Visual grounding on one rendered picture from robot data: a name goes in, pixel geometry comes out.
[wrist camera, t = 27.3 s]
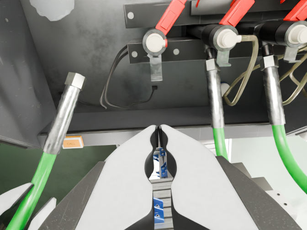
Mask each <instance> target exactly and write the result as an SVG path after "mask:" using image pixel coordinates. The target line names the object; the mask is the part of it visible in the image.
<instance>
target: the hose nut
mask: <svg viewBox="0 0 307 230"><path fill-rule="evenodd" d="M85 82H86V78H85V77H84V76H82V75H81V74H78V73H72V72H69V73H68V76H67V78H66V81H65V83H64V84H65V85H72V86H75V87H77V88H79V89H80V90H81V91H83V89H84V86H85Z"/></svg>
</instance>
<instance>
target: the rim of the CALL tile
mask: <svg viewBox="0 0 307 230"><path fill-rule="evenodd" d="M64 140H79V143H80V147H64V146H63V145H62V147H63V149H67V148H83V145H82V141H81V138H80V137H72V138H65V139H64Z"/></svg>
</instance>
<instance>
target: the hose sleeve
mask: <svg viewBox="0 0 307 230"><path fill-rule="evenodd" d="M80 93H81V91H80V89H79V88H77V87H75V86H72V85H66V86H65V88H64V91H63V94H62V95H61V100H60V101H59V105H58V108H57V110H56V113H55V116H54V119H53V121H52V124H51V127H50V129H49V132H48V135H47V138H46V139H45V143H44V146H43V148H42V151H43V152H44V153H47V154H52V155H57V154H59V153H60V150H61V147H62V145H63V141H64V139H65V137H66V133H67V130H68V127H69V124H70V122H71V119H72V116H73V113H74V110H75V108H76V105H77V102H78V100H79V96H80Z"/></svg>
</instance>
